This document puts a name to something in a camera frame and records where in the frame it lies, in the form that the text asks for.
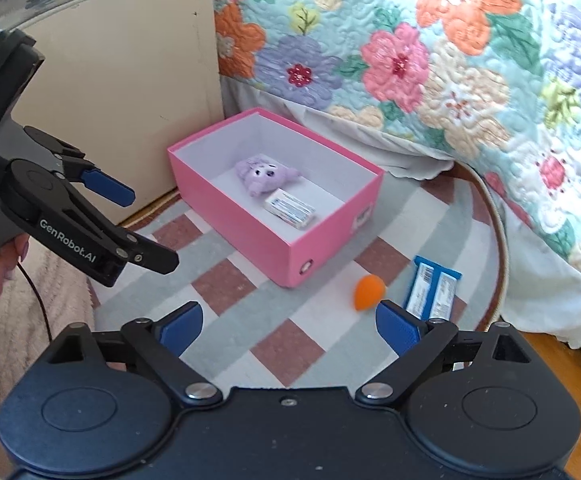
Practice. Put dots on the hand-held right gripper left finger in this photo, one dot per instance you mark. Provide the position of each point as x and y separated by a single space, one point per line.
183 330

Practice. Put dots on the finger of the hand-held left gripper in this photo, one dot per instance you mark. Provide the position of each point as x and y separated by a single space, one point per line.
108 189
140 255

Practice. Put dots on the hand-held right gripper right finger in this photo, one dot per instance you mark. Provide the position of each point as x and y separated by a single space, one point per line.
395 327

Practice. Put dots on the orange makeup sponge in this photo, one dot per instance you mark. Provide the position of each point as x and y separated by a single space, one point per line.
368 292

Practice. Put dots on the blue wet wipes pack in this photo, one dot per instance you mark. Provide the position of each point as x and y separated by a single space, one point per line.
433 290

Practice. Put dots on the pink storage box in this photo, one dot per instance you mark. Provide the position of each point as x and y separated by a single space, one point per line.
250 245

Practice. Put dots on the purple plush toy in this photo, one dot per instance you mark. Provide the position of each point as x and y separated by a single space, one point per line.
260 175

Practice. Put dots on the white toothpaste box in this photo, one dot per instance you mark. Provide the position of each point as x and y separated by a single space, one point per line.
290 207

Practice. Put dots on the checkered round rug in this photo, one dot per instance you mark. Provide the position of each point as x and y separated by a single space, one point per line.
270 320

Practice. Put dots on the beige fleece clothing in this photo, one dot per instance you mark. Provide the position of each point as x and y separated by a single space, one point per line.
30 320

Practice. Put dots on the floral quilt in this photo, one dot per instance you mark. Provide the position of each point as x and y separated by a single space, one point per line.
420 60

